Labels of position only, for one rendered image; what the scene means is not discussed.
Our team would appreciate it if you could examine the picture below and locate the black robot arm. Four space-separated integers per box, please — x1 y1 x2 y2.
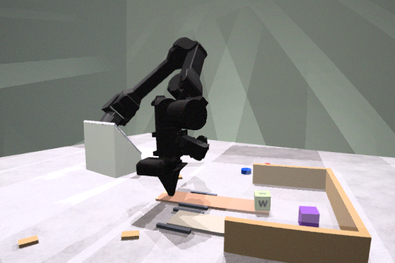
99 37 209 161

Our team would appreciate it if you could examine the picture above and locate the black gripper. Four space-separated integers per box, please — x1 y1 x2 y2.
136 128 188 197

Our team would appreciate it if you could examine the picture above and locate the beige flat board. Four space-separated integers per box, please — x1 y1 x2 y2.
167 210 225 236

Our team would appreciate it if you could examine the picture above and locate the peach strip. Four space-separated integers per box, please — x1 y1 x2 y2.
155 191 233 211

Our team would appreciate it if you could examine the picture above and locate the tan rectangular block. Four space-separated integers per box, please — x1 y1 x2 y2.
121 230 139 240
18 235 39 248

